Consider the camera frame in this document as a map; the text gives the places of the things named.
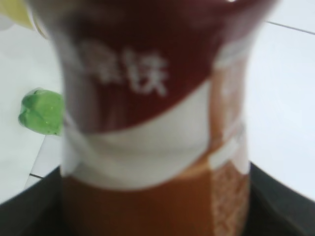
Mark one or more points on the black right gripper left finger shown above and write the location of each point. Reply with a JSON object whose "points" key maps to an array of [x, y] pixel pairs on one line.
{"points": [[35, 212]]}

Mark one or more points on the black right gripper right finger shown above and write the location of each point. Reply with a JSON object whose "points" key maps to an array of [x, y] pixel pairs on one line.
{"points": [[276, 210]]}

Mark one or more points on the brown Nescafe coffee bottle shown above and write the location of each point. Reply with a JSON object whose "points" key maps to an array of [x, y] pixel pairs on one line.
{"points": [[154, 135]]}

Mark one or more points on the yellow paper cup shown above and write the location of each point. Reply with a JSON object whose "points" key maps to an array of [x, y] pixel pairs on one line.
{"points": [[15, 12]]}

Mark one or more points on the green soda bottle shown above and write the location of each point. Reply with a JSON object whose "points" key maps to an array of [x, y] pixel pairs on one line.
{"points": [[42, 112]]}

